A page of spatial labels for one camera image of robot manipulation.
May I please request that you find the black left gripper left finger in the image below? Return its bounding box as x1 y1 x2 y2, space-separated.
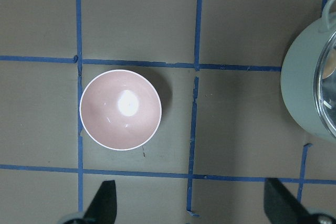
83 180 117 224

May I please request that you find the glass pot lid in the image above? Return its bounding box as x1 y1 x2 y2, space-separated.
314 33 335 140

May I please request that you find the steel pot with green body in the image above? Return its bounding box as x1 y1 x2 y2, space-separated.
280 0 335 142

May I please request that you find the pink bowl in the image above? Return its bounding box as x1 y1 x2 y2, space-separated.
79 69 162 151

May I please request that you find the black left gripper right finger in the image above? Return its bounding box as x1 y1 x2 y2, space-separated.
264 178 311 224

